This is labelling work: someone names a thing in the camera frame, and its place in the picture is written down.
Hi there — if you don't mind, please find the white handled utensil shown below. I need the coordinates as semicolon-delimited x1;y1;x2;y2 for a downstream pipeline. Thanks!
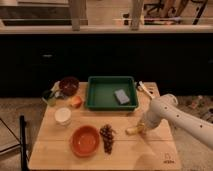
139;81;155;99

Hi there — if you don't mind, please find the bunch of dark grapes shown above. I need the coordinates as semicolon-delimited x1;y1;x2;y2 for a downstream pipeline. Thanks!
99;124;115;154

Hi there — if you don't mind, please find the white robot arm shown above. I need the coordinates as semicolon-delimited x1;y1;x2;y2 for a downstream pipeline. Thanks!
139;94;213;150

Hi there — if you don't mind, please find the orange red bowl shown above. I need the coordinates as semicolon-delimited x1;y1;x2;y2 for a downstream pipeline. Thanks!
70;125;100;157

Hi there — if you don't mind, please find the grey blue sponge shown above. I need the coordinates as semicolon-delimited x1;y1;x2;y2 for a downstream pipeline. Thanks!
114;89;130;105

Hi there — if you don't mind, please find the yellow banana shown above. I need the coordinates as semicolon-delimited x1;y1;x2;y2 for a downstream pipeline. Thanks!
125;126;138;135

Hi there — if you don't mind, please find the green plastic tray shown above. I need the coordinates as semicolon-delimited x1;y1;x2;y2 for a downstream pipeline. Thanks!
85;76;138;111

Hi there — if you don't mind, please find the white lidded cup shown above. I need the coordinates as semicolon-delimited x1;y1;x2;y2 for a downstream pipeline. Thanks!
54;107;71;125

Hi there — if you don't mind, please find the green mug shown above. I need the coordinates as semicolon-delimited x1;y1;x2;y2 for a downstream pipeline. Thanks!
42;90;56;106

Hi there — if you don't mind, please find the dark maroon bowl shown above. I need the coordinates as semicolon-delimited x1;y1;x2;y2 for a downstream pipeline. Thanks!
59;76;79;96

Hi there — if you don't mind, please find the red orange apple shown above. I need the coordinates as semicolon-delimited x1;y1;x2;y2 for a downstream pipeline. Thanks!
70;96;83;108

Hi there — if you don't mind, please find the black chair frame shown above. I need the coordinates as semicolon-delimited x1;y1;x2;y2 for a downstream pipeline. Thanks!
0;115;30;171

